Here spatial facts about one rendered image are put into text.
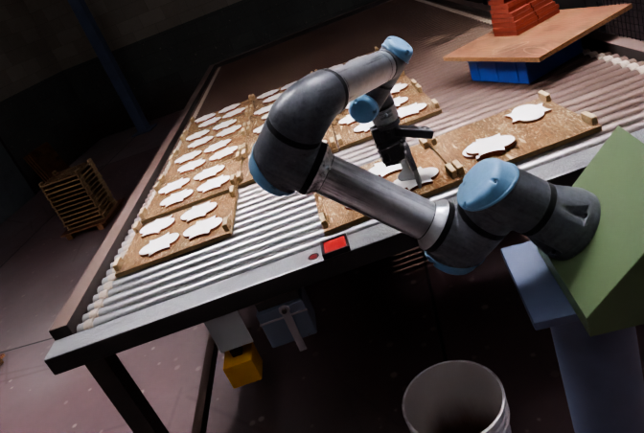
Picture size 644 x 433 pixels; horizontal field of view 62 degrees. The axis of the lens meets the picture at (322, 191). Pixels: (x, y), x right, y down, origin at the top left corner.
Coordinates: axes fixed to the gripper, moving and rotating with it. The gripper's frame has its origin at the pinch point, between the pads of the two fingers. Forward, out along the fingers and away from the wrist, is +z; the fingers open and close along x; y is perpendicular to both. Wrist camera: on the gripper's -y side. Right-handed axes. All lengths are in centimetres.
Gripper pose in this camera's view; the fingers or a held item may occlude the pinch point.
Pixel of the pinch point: (415, 178)
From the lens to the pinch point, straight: 161.8
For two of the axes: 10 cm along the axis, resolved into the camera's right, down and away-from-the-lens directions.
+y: -9.2, 3.9, 0.5
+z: 3.8, 8.4, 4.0
